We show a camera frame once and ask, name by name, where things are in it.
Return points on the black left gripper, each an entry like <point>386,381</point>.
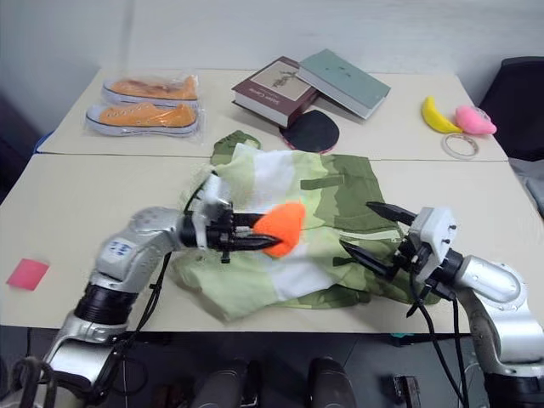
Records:
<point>219,233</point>

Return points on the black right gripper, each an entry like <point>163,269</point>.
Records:
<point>409,254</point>

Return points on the orange plush toy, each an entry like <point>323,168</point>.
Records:
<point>285,227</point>

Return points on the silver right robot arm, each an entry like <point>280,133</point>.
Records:
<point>493,276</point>

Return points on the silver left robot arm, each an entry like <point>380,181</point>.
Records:
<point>144,238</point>

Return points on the green patchwork jacket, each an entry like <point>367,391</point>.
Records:
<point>353,178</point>

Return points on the clear plastic shoe bag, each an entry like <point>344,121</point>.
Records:
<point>202,127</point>

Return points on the black round paddle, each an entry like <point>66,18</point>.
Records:
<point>312,132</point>

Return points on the yellow plush banana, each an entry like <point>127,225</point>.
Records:
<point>438,117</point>

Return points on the brown hardcover book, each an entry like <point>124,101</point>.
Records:
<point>276,91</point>

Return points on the pink plush toy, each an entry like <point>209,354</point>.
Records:
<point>476,121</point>

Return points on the orange canvas sneaker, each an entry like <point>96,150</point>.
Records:
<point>144,119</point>
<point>153,90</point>

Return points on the dark rounded shape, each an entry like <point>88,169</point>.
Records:
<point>225,384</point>
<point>331,384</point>

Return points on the small black box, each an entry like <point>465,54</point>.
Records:
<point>406,391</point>

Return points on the green hardcover book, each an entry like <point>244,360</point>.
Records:
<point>340,78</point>

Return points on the gray cloth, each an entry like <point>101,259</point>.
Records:
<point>531,183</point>

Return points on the black chair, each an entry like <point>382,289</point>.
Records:
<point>518,106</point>

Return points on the pink sticky note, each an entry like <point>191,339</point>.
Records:
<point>27,274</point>

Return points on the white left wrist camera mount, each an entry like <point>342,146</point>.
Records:
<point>212,193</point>

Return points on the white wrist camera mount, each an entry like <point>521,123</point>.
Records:
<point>212,193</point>
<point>433,236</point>

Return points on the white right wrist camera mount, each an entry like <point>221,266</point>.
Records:
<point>433,236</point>

